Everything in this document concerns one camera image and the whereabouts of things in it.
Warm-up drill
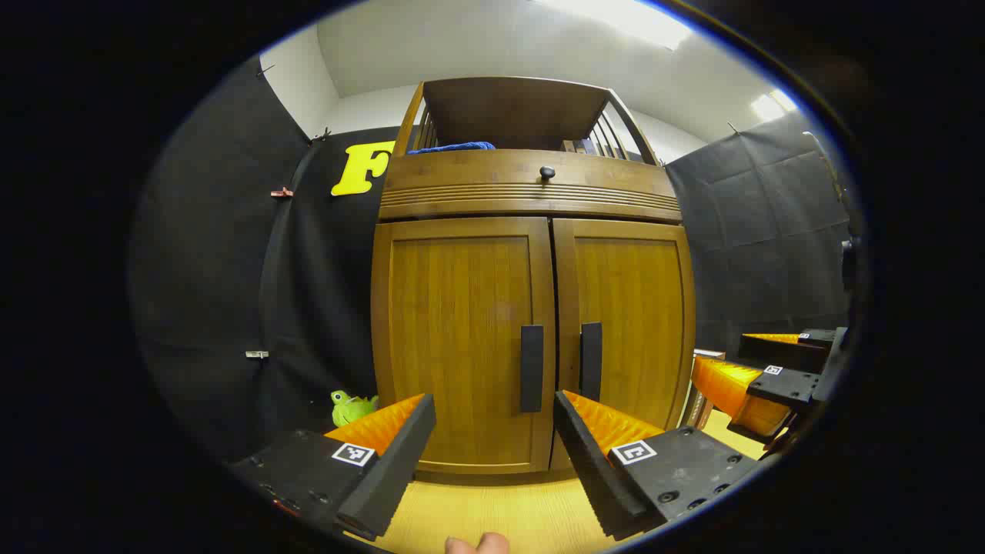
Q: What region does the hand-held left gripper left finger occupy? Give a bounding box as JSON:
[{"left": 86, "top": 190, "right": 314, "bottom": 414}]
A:
[{"left": 229, "top": 394, "right": 437, "bottom": 542}]

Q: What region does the black backdrop cloth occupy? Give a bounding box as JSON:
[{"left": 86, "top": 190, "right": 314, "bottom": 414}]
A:
[
  {"left": 663, "top": 112, "right": 853, "bottom": 359},
  {"left": 258, "top": 127, "right": 420, "bottom": 439},
  {"left": 129, "top": 58, "right": 316, "bottom": 462}
]

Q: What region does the wooden double-door shoe cabinet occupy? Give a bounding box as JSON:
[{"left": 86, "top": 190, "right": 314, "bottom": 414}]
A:
[{"left": 371, "top": 75, "right": 697, "bottom": 476}]

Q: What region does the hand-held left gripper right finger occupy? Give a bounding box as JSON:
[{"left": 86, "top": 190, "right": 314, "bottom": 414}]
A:
[{"left": 554, "top": 390, "right": 764, "bottom": 541}]

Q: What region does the wooden cabinet door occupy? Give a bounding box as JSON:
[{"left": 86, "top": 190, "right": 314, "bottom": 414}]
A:
[
  {"left": 552, "top": 218, "right": 697, "bottom": 472},
  {"left": 372, "top": 217, "right": 556, "bottom": 474}
]

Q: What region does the blue cloth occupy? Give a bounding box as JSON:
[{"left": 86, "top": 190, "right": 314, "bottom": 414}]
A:
[{"left": 406, "top": 141, "right": 497, "bottom": 155}]

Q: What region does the green plush toy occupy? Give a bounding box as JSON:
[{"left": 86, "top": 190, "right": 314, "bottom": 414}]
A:
[{"left": 331, "top": 390, "right": 379, "bottom": 428}]

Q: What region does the small ceiling light panel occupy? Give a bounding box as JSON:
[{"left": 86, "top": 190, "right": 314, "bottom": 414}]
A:
[{"left": 750, "top": 88, "right": 800, "bottom": 124}]

